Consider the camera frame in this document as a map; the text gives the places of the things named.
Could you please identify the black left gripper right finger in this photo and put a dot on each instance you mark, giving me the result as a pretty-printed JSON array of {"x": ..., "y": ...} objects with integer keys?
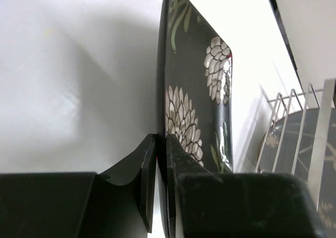
[{"x": 205, "y": 204}]

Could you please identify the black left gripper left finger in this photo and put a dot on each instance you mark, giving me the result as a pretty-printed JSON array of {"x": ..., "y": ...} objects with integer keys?
[{"x": 115, "y": 203}]

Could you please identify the black floral square plate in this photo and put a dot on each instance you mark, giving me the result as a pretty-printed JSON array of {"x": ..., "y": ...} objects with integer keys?
[{"x": 193, "y": 94}]

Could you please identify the grey reindeer round plate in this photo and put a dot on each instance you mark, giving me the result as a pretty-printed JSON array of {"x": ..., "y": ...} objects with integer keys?
[{"x": 287, "y": 153}]

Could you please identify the steel wire dish rack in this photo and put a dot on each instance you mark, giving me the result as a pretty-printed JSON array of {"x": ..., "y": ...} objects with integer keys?
[{"x": 320, "y": 140}]

